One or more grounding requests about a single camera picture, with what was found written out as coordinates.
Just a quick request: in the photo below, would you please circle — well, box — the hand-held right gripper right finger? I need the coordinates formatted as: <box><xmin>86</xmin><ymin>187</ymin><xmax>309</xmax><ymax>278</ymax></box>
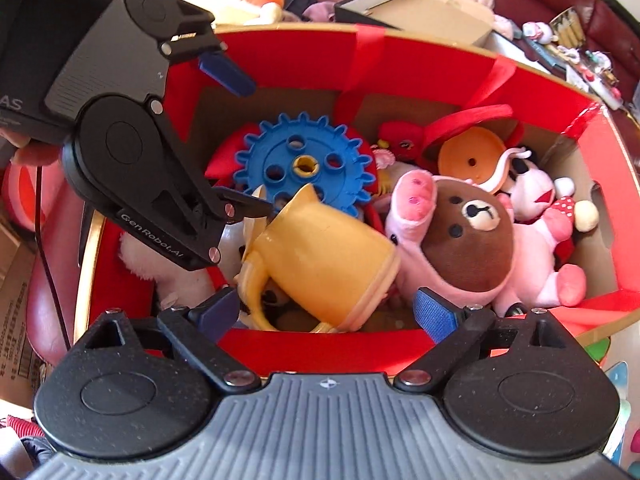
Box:
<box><xmin>392</xmin><ymin>287</ymin><xmax>583</xmax><ymax>393</ymax></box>

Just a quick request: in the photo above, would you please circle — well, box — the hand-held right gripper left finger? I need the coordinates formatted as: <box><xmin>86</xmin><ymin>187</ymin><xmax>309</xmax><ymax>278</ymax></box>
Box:
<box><xmin>75</xmin><ymin>287</ymin><xmax>263</xmax><ymax>396</ymax></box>

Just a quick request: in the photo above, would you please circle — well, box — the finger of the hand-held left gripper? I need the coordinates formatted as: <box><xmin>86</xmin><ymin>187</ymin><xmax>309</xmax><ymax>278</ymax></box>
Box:
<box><xmin>160</xmin><ymin>26</ymin><xmax>257</xmax><ymax>98</ymax></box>
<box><xmin>145</xmin><ymin>97</ymin><xmax>275</xmax><ymax>267</ymax></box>

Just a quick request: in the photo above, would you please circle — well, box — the red gift box container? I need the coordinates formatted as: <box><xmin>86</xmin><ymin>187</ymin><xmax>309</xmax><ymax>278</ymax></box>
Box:
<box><xmin>74</xmin><ymin>22</ymin><xmax>640</xmax><ymax>378</ymax></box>

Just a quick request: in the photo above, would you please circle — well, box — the white fluffy plush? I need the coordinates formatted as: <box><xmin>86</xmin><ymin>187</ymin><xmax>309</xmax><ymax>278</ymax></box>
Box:
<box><xmin>119</xmin><ymin>232</ymin><xmax>216</xmax><ymax>306</ymax></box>

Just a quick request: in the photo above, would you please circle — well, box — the blue plastic gear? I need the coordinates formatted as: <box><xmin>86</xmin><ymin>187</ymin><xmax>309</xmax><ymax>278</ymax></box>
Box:
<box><xmin>234</xmin><ymin>112</ymin><xmax>378</xmax><ymax>218</ymax></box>

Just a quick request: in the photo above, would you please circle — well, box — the beige plastic pitcher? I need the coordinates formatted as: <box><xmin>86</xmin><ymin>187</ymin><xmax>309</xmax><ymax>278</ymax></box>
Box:
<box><xmin>234</xmin><ymin>182</ymin><xmax>402</xmax><ymax>335</ymax></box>

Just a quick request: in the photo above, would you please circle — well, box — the person's left hand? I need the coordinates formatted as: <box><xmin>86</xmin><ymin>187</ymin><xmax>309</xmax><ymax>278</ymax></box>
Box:
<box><xmin>0</xmin><ymin>127</ymin><xmax>63</xmax><ymax>167</ymax></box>

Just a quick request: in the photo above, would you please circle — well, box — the brown bear plush pink suit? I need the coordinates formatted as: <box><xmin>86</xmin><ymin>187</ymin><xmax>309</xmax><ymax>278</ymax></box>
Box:
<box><xmin>385</xmin><ymin>169</ymin><xmax>521</xmax><ymax>309</ymax></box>

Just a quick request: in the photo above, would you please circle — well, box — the orange plastic disc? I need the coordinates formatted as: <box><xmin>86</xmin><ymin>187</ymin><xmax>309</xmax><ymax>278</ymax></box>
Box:
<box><xmin>438</xmin><ymin>126</ymin><xmax>508</xmax><ymax>186</ymax></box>

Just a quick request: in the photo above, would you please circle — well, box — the white pink dog plush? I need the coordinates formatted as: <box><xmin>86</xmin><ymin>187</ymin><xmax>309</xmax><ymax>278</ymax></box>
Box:
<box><xmin>492</xmin><ymin>147</ymin><xmax>601</xmax><ymax>311</ymax></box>

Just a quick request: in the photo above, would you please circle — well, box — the red plush toy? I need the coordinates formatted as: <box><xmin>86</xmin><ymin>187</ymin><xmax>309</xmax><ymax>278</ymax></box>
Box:
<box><xmin>376</xmin><ymin>122</ymin><xmax>426</xmax><ymax>163</ymax></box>

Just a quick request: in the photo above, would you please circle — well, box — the brown cardboard carton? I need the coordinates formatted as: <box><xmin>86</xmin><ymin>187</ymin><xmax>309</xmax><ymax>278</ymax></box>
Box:
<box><xmin>0</xmin><ymin>220</ymin><xmax>56</xmax><ymax>411</ymax></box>

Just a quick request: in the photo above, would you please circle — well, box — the open cardboard box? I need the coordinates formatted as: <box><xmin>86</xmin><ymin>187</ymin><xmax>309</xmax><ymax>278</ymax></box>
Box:
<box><xmin>334</xmin><ymin>0</ymin><xmax>496</xmax><ymax>48</ymax></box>

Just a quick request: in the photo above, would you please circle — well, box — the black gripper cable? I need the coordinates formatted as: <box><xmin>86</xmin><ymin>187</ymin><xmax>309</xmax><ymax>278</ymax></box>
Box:
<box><xmin>32</xmin><ymin>162</ymin><xmax>73</xmax><ymax>353</ymax></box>

